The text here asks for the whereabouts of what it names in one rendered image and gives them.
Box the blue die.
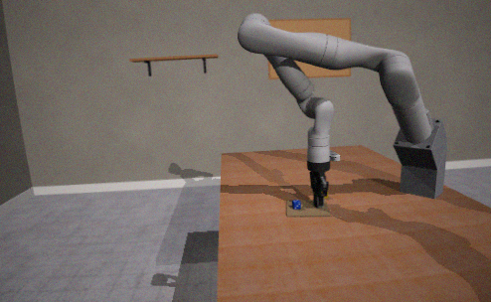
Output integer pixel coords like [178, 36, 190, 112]
[292, 200, 301, 210]

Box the tan flat mat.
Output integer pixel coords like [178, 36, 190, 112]
[286, 200, 331, 217]

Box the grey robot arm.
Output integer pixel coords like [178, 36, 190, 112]
[238, 14, 434, 163]

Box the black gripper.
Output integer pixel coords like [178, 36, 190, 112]
[307, 161, 330, 208]

